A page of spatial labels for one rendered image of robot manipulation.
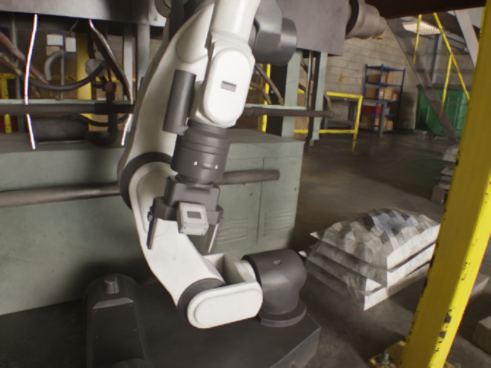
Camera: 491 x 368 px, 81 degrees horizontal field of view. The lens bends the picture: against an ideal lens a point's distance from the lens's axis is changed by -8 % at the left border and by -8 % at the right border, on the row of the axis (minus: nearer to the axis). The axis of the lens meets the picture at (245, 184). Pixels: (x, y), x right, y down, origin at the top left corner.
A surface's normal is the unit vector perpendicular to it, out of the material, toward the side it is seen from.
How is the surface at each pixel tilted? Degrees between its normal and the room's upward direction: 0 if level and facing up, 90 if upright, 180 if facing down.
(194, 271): 90
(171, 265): 90
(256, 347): 0
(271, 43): 113
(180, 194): 90
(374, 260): 61
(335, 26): 90
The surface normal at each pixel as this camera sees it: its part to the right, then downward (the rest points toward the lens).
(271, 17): 0.41, 0.28
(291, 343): 0.06, -0.96
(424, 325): -0.87, 0.09
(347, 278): -0.68, -0.30
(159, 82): 0.32, 0.66
